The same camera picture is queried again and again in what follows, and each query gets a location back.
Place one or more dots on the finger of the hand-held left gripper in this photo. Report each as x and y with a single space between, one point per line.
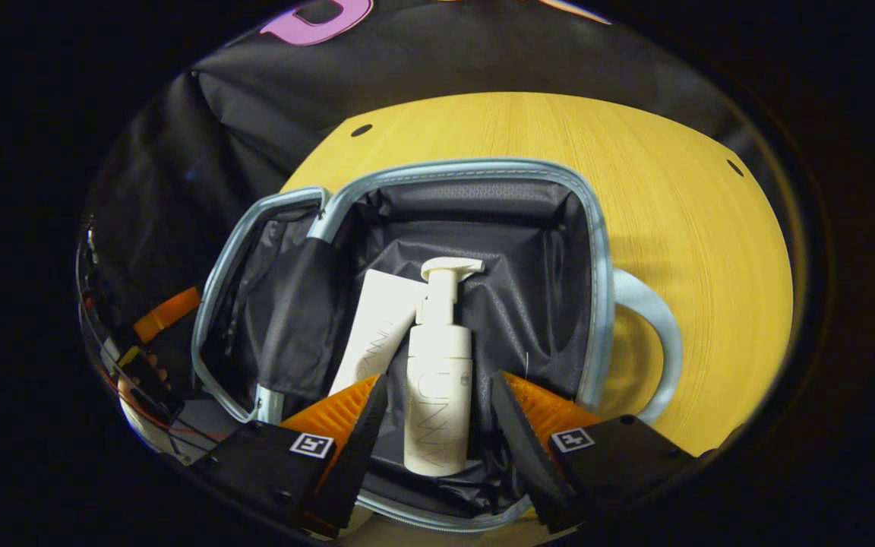
168 313

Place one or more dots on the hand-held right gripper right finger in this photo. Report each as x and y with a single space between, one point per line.
521 441

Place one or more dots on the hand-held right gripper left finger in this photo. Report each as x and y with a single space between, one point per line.
365 433

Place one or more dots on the white pump bottle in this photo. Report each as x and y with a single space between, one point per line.
437 380

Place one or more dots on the white squeeze tube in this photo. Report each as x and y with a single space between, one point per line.
380 327

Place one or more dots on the light blue suitcase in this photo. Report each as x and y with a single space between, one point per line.
513 266

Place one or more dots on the black backdrop cloth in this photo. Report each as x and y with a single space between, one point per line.
255 99

